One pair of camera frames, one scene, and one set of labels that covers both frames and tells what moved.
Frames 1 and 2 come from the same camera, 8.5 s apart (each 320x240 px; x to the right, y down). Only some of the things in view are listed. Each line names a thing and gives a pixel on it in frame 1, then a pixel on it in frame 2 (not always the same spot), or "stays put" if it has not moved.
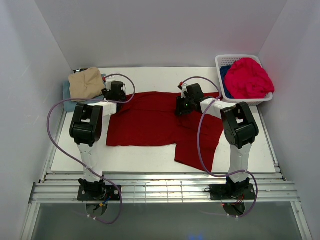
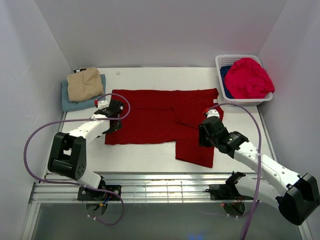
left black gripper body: (106, 93) -> (118, 126)
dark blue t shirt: (223, 70) stays put
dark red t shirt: (149, 119) stays put
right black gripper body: (184, 105) -> (205, 140)
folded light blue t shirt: (70, 106) stays put
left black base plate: (98, 192) stays put
